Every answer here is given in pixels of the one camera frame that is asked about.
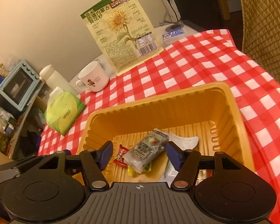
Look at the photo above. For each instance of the red white snack packet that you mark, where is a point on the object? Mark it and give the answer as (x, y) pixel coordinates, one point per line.
(203, 175)

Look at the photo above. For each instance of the white thermos bottle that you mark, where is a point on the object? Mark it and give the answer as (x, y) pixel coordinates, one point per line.
(54, 79)

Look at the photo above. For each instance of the red candy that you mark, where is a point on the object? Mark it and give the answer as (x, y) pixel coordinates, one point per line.
(119, 160)

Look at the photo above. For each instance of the yellow wrapped candy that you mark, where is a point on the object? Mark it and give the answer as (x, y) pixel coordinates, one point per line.
(131, 171)

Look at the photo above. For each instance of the blue white small box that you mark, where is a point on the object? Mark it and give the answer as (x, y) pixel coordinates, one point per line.
(173, 36)

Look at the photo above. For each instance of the wooden shelf unit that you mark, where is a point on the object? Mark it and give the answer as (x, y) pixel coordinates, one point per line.
(31, 120)

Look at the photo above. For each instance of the green tissue pack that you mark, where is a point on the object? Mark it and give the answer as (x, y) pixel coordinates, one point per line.
(63, 109)

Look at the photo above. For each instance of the white mug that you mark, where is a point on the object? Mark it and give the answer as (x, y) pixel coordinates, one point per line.
(92, 77)

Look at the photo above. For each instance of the orange plastic tray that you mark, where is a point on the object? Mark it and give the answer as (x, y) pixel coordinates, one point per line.
(208, 112)

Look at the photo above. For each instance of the light blue toaster oven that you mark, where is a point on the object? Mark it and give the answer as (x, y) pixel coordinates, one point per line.
(19, 85)

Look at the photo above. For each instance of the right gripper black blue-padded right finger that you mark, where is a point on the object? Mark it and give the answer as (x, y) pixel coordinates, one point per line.
(186, 162)

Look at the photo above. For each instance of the black refrigerator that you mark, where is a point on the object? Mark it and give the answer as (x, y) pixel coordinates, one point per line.
(205, 13)

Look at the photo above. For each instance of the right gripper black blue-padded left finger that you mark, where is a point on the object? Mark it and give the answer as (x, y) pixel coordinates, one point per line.
(93, 163)

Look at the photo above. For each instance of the sunflower seed bag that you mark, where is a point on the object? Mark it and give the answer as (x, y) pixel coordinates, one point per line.
(123, 32)

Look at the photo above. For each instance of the clear grey snack packet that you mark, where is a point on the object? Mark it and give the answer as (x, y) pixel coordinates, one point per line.
(147, 149)

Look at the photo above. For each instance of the green brown snack bag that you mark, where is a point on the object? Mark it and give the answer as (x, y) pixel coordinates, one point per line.
(183, 143)

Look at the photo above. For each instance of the quilted olive chair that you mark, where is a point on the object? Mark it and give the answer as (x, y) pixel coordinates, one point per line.
(261, 33)

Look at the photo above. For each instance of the red white checkered tablecloth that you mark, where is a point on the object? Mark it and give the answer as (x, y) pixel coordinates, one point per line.
(202, 58)

